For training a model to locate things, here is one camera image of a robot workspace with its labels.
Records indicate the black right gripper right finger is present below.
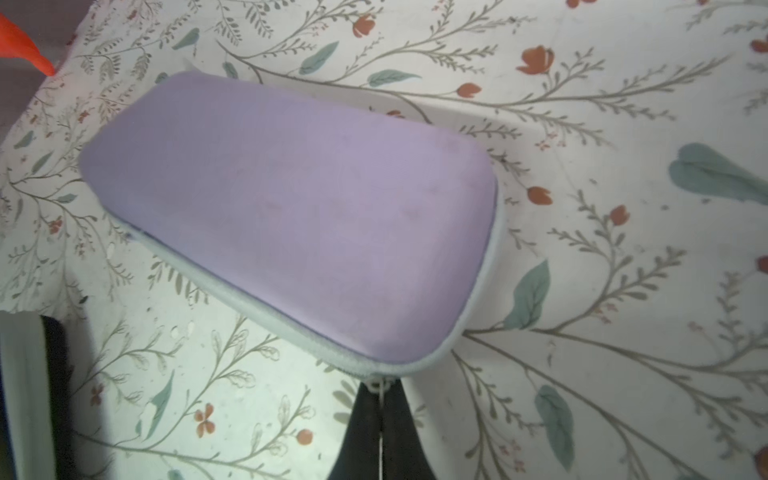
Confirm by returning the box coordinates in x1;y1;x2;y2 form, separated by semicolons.
381;380;436;480

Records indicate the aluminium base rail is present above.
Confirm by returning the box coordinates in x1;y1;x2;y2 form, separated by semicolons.
1;311;75;479

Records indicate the orange plush whale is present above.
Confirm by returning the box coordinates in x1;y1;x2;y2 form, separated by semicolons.
0;14;56;77

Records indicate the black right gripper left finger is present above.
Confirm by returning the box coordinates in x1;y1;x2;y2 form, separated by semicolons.
328;383;382;480

